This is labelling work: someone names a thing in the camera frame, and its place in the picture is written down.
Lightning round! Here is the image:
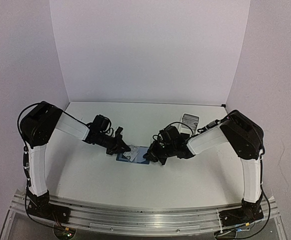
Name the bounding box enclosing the stack of cards in tray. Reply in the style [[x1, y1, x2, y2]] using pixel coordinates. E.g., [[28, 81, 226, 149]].
[[181, 113, 200, 126]]

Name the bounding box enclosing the blue leather card holder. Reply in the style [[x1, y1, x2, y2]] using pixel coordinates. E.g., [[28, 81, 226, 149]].
[[116, 145, 150, 165]]

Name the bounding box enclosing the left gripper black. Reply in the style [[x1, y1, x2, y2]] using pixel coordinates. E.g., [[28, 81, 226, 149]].
[[97, 131, 131, 155]]

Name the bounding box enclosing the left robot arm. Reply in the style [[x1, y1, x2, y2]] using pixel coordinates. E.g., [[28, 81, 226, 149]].
[[17, 101, 131, 226]]

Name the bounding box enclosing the white plastic tray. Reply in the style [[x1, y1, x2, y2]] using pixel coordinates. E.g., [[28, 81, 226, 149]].
[[178, 113, 200, 136]]

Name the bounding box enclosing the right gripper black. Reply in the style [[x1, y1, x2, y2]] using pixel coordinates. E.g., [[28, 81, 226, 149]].
[[143, 139, 176, 165]]

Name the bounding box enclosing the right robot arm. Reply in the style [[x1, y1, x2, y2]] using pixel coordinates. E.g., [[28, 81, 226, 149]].
[[143, 110, 265, 227]]

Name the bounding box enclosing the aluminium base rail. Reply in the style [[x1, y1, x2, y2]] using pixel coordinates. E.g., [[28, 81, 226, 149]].
[[9, 192, 279, 232]]

